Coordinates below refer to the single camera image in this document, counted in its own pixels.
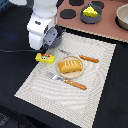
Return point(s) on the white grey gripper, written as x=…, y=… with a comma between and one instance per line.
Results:
x=41, y=31

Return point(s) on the yellow toy butter box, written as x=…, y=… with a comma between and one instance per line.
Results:
x=45, y=58

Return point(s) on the grey toy frying pan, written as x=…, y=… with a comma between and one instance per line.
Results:
x=91, y=20

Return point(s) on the yellow toy cheese wedge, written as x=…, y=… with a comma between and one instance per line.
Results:
x=90, y=12

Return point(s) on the grey toy cooking pot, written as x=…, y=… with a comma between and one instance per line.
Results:
x=53, y=37

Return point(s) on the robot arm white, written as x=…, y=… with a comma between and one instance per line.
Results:
x=41, y=8

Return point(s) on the pink toy stove board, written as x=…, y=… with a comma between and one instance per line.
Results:
x=106, y=27

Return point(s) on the toy bread loaf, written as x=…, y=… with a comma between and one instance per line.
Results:
x=69, y=66

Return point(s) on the beige round toy plate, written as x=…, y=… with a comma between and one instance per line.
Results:
x=71, y=75

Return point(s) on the beige toy sink bowl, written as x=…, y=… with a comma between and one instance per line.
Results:
x=122, y=14

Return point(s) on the beige woven placemat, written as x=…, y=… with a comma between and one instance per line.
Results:
x=70, y=103

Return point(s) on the toy fork orange handle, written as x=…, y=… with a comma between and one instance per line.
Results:
x=70, y=82

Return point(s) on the toy knife orange handle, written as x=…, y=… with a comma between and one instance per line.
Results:
x=80, y=56

